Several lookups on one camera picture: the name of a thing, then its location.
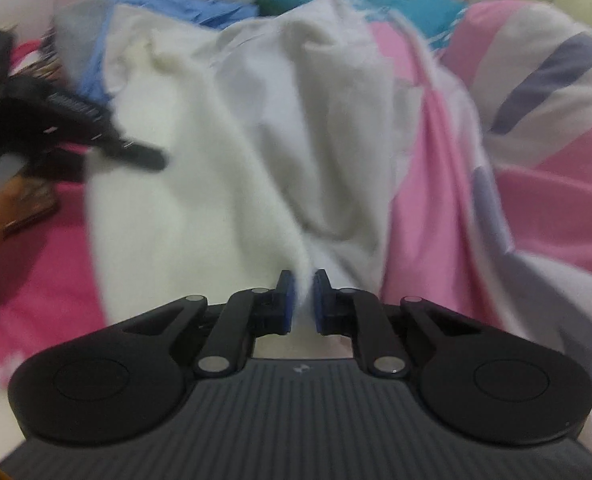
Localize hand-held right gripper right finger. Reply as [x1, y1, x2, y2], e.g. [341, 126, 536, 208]
[313, 269, 479, 380]

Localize white shirt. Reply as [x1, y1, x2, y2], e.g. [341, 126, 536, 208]
[101, 0, 427, 291]

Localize teal striped blanket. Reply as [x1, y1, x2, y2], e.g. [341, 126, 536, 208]
[248, 0, 469, 51]

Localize grey cloth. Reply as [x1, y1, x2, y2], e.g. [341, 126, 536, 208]
[53, 0, 117, 61]

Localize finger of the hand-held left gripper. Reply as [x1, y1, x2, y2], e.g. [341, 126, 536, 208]
[88, 135, 169, 173]

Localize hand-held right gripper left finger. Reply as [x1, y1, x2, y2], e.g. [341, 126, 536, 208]
[123, 269, 297, 378]

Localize dark patterned cloth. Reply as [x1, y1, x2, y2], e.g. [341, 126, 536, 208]
[11, 27, 77, 86]

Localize light blue cloth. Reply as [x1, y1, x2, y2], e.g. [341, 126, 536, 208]
[76, 0, 259, 106]

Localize smartphone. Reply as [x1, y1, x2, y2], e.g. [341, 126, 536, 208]
[3, 180, 59, 238]

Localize cream knit sweater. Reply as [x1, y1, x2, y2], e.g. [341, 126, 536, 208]
[83, 35, 327, 356]

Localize pink patterned quilt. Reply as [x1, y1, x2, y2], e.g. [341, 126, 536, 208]
[366, 0, 592, 441]

